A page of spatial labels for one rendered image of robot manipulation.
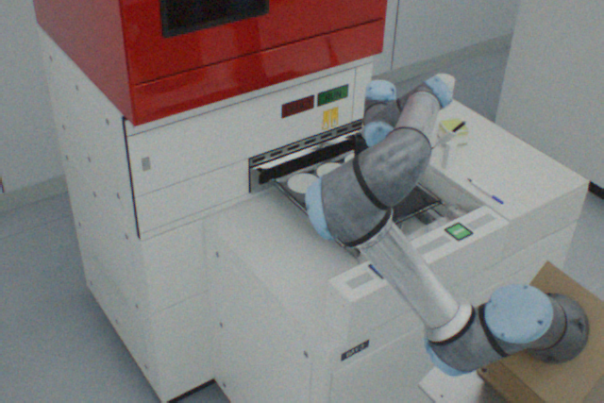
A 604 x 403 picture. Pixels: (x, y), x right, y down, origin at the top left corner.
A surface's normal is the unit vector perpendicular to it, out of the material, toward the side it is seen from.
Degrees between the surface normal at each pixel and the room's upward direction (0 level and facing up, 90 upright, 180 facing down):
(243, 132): 90
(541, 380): 49
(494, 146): 0
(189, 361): 90
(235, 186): 90
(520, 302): 43
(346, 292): 0
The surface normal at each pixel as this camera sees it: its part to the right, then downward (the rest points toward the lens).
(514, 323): -0.51, -0.36
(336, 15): 0.57, 0.50
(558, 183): 0.03, -0.81
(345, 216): -0.17, 0.51
